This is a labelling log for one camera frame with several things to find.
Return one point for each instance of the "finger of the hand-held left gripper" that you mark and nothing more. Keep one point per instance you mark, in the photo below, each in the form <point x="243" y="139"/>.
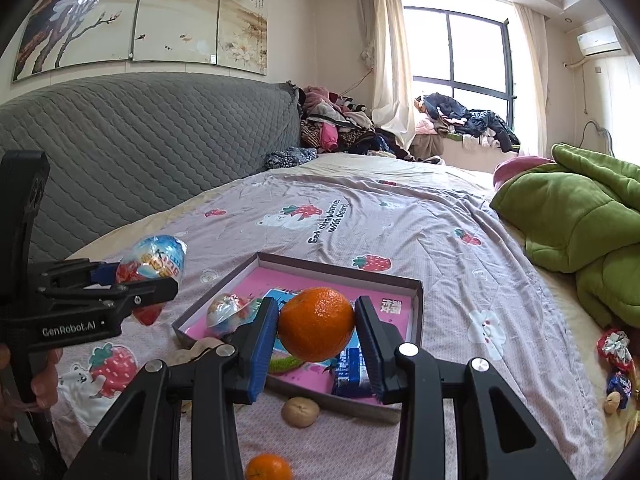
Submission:
<point x="150" y="292"/>
<point x="105" y="272"/>

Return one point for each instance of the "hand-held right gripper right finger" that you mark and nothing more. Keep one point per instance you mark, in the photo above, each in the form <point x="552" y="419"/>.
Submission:
<point x="372" y="355"/>

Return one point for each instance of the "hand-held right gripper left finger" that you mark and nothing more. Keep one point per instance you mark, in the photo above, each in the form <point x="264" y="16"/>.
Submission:
<point x="262" y="350"/>

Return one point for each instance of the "green scrunchie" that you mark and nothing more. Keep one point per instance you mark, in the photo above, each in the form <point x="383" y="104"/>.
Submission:
<point x="285" y="362"/>

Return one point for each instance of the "large foil-wrapped toy egg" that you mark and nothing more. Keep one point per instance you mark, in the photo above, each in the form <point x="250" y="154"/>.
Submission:
<point x="155" y="255"/>

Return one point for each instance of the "orange tangerine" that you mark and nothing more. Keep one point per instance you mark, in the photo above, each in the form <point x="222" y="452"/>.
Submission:
<point x="268" y="467"/>
<point x="316" y="325"/>

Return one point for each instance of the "shallow grey cardboard box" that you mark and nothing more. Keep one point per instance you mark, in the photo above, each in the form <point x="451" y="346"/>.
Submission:
<point x="395" y="285"/>

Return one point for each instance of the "person's left hand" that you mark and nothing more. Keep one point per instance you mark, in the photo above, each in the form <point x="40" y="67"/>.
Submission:
<point x="47" y="380"/>

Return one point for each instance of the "blue snack packet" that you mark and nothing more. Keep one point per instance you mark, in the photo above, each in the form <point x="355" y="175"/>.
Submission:
<point x="350" y="372"/>

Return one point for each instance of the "small foil-wrapped toy egg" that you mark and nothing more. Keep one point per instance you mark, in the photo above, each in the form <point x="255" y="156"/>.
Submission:
<point x="225" y="312"/>

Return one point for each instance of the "blue book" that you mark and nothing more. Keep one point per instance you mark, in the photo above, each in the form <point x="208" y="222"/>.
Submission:
<point x="281" y="295"/>

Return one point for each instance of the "cream scrunchie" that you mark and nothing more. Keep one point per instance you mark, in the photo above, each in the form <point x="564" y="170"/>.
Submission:
<point x="200" y="346"/>

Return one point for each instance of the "brown walnut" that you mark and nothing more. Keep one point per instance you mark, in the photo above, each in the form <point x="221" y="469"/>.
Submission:
<point x="300" y="412"/>

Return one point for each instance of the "printed pink bed sheet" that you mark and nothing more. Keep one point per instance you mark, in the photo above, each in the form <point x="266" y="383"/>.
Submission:
<point x="450" y="270"/>

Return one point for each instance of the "grey quilted headboard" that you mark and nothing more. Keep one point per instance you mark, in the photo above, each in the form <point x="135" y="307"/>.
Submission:
<point x="140" y="145"/>

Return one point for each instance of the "pile of mixed clothes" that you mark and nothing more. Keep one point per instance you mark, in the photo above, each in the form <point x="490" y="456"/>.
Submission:
<point x="340" y="122"/>

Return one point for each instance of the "pink quilt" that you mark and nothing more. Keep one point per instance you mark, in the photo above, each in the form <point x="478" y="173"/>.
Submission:
<point x="517" y="170"/>

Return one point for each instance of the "red and white wrapped candy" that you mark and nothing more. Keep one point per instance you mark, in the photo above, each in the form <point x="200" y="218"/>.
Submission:
<point x="615" y="350"/>

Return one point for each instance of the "green blanket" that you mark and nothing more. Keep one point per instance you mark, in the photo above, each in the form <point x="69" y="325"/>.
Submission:
<point x="575" y="220"/>

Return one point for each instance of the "small beige nut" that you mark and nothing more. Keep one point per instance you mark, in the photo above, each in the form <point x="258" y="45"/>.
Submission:
<point x="612" y="402"/>

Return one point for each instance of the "blue wrapped candy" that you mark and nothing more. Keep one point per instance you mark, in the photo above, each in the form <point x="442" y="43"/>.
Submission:
<point x="619" y="385"/>

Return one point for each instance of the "pile of dark clothes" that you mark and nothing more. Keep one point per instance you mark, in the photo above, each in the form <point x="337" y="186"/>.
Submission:
<point x="465" y="120"/>

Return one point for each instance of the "cream curtain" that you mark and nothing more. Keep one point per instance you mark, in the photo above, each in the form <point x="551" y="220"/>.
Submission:
<point x="387" y="60"/>
<point x="530" y="80"/>

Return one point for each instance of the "white standing fan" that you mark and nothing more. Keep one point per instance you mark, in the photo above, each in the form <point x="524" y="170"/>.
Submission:
<point x="595" y="125"/>

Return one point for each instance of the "black-framed window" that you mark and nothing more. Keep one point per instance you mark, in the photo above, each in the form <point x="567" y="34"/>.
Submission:
<point x="475" y="50"/>

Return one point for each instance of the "white air conditioner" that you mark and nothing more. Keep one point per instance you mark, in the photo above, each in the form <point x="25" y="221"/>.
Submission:
<point x="599" y="41"/>

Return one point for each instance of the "floral wall painting panel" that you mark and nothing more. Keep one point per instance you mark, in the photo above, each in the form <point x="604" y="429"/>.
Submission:
<point x="175" y="15"/>
<point x="85" y="20"/>
<point x="242" y="20"/>

